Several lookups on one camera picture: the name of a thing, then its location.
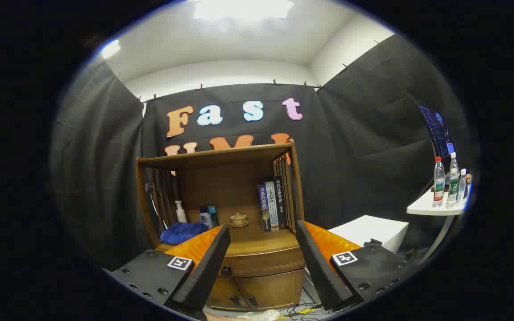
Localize wooden cabinet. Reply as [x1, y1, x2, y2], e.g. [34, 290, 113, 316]
[135, 139, 307, 311]

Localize person's white shoe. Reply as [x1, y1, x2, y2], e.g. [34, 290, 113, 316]
[237, 309, 281, 321]

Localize wide wooden cabinet door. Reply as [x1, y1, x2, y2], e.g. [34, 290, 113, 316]
[235, 270, 304, 311]

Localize wooden countertop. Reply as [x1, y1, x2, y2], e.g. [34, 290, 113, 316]
[157, 221, 300, 255]

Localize white round table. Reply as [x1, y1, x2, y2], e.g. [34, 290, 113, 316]
[406, 187, 469, 263]

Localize small clear water bottle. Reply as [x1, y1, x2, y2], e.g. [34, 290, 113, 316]
[457, 169, 467, 206]

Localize small ceiling light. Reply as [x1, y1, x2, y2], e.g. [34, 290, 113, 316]
[101, 39, 121, 59]

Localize wooden drawer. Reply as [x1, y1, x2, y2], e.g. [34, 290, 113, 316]
[215, 247, 306, 278]

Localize green label water bottle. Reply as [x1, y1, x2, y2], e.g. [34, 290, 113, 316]
[446, 152, 460, 209]

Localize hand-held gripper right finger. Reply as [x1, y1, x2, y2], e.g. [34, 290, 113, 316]
[295, 220, 418, 312]

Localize blue towel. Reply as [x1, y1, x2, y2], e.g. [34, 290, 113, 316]
[160, 222, 209, 245]

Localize ceiling light panel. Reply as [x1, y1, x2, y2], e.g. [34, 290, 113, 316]
[193, 0, 294, 21]

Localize black spine book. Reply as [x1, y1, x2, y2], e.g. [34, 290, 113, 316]
[274, 177, 289, 230]

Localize floor cables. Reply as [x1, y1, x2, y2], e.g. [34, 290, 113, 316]
[279, 285, 329, 319]

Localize narrow wooden cabinet door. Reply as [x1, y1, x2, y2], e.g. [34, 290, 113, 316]
[207, 276, 240, 310]

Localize grey spine book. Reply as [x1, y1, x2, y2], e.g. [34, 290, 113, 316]
[265, 181, 280, 231]

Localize computer monitor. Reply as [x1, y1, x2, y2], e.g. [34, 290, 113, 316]
[419, 104, 456, 172]

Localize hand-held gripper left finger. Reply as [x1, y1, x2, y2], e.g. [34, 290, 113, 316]
[103, 224, 232, 321]

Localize white drawer unit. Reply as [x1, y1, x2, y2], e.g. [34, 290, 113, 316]
[327, 215, 410, 254]

